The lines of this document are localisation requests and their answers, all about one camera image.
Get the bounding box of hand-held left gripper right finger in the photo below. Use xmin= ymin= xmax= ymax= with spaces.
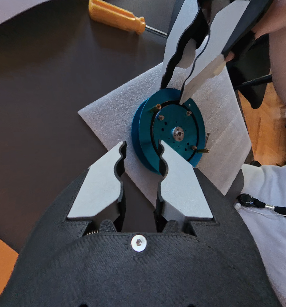
xmin=154 ymin=140 xmax=214 ymax=232

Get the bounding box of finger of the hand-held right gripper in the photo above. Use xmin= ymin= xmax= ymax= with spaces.
xmin=160 ymin=0 xmax=209 ymax=89
xmin=180 ymin=0 xmax=251 ymax=103

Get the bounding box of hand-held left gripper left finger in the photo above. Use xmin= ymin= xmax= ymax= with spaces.
xmin=67 ymin=141 xmax=127 ymax=232

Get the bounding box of blue metal turntable assembly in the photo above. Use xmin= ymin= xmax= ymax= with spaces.
xmin=131 ymin=88 xmax=204 ymax=174

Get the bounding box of person's right hand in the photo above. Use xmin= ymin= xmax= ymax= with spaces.
xmin=251 ymin=0 xmax=286 ymax=39

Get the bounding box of black office chair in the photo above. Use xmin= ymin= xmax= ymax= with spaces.
xmin=227 ymin=34 xmax=273 ymax=109

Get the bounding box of white foam sheet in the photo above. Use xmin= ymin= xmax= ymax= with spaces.
xmin=78 ymin=36 xmax=252 ymax=207

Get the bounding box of black lanyard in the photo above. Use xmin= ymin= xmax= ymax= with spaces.
xmin=237 ymin=194 xmax=286 ymax=222

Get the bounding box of orange-handled screwdriver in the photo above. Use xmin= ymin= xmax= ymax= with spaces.
xmin=88 ymin=0 xmax=168 ymax=37

